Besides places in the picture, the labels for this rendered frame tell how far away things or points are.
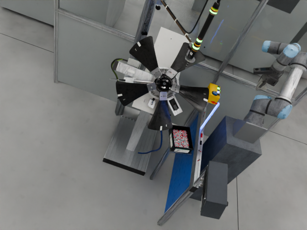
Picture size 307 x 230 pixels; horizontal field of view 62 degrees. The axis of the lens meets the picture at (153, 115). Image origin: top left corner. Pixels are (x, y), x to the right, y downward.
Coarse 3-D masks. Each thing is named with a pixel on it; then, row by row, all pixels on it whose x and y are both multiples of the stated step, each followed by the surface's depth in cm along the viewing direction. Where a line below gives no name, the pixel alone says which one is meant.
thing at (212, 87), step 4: (212, 84) 226; (208, 88) 225; (212, 88) 222; (216, 88) 224; (212, 92) 219; (212, 96) 217; (216, 96) 217; (208, 100) 221; (212, 100) 220; (216, 100) 219
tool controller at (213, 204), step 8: (208, 168) 147; (216, 168) 147; (224, 168) 147; (208, 176) 143; (216, 176) 143; (224, 176) 143; (200, 184) 155; (208, 184) 140; (216, 184) 140; (224, 184) 140; (208, 192) 136; (216, 192) 137; (224, 192) 137; (208, 200) 133; (216, 200) 133; (224, 200) 133; (208, 208) 138; (216, 208) 136; (224, 208) 134; (208, 216) 145; (216, 216) 143
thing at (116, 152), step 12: (120, 120) 298; (132, 120) 303; (120, 132) 287; (144, 132) 299; (156, 132) 302; (120, 144) 277; (144, 144) 289; (108, 156) 264; (120, 156) 268; (132, 156) 272; (144, 156) 279; (132, 168) 264; (144, 168) 269
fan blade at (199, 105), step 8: (184, 88) 192; (192, 88) 194; (200, 88) 196; (184, 96) 188; (192, 96) 189; (200, 96) 192; (208, 96) 193; (192, 104) 187; (200, 104) 189; (200, 112) 188
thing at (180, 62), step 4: (184, 44) 193; (188, 44) 191; (180, 48) 193; (184, 48) 192; (180, 52) 192; (184, 52) 190; (196, 52) 187; (200, 52) 186; (180, 56) 191; (184, 56) 189; (196, 56) 185; (200, 56) 185; (204, 56) 185; (176, 60) 191; (180, 60) 189; (184, 60) 187; (196, 60) 184; (200, 60) 184; (172, 64) 192; (176, 64) 189; (180, 64) 187; (184, 64) 186; (188, 64) 185; (192, 64) 184; (172, 68) 190; (176, 68) 188; (180, 68) 186; (184, 68) 185
